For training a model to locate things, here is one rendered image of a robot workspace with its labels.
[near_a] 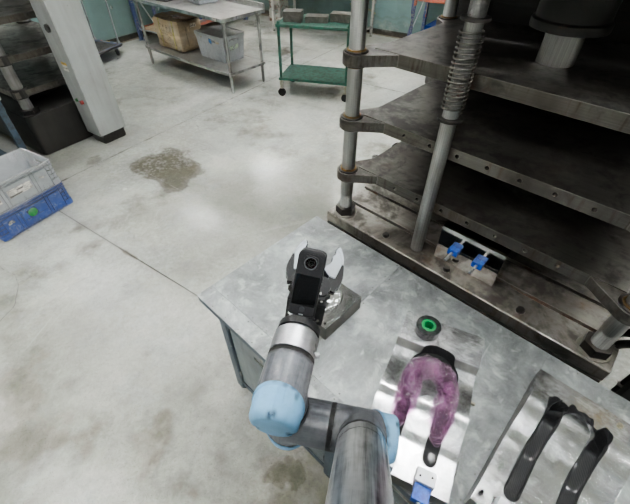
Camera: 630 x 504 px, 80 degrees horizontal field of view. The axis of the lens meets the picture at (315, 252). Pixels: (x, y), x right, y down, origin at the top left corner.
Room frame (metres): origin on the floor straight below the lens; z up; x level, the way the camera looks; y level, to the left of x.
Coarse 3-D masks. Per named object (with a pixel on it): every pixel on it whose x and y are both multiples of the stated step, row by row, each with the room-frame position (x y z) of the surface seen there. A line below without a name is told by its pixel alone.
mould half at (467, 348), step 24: (408, 312) 0.79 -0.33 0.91; (408, 336) 0.69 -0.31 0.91; (456, 336) 0.69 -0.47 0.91; (408, 360) 0.63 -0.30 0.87; (456, 360) 0.61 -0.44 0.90; (480, 360) 0.61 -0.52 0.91; (384, 384) 0.53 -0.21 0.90; (432, 384) 0.54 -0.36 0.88; (384, 408) 0.47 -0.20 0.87; (408, 432) 0.41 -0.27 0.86; (456, 432) 0.40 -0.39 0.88; (408, 456) 0.35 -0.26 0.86; (456, 456) 0.35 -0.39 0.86; (408, 480) 0.29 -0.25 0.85
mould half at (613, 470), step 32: (544, 384) 0.55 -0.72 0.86; (512, 416) 0.47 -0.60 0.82; (576, 416) 0.42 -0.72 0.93; (608, 416) 0.45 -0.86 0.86; (512, 448) 0.36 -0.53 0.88; (544, 448) 0.35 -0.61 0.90; (576, 448) 0.35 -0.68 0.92; (608, 448) 0.34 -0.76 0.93; (480, 480) 0.28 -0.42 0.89; (544, 480) 0.28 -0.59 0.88; (608, 480) 0.28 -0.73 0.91
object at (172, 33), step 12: (168, 12) 6.44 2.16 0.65; (156, 24) 6.22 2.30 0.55; (168, 24) 6.03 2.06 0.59; (180, 24) 5.95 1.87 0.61; (192, 24) 6.09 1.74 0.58; (168, 36) 6.06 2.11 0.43; (180, 36) 5.90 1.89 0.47; (192, 36) 6.06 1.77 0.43; (180, 48) 5.92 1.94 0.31; (192, 48) 6.02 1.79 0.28
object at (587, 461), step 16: (560, 400) 0.46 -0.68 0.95; (544, 416) 0.43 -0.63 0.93; (560, 416) 0.42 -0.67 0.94; (544, 432) 0.39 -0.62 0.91; (592, 432) 0.38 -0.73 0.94; (608, 432) 0.38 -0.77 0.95; (528, 448) 0.36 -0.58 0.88; (592, 448) 0.35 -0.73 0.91; (528, 464) 0.32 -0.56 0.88; (576, 464) 0.31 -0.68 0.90; (592, 464) 0.31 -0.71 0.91; (512, 480) 0.28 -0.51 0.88; (576, 480) 0.28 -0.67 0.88; (512, 496) 0.25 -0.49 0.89; (560, 496) 0.25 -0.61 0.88; (576, 496) 0.25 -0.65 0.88
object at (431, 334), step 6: (420, 318) 0.74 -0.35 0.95; (426, 318) 0.74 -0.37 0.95; (432, 318) 0.74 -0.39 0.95; (420, 324) 0.72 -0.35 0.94; (426, 324) 0.73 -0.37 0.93; (432, 324) 0.72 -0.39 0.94; (438, 324) 0.72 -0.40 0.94; (420, 330) 0.69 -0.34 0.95; (426, 330) 0.69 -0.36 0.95; (432, 330) 0.69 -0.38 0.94; (438, 330) 0.69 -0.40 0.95; (420, 336) 0.69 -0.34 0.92; (426, 336) 0.68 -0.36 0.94; (432, 336) 0.67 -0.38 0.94; (438, 336) 0.69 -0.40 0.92
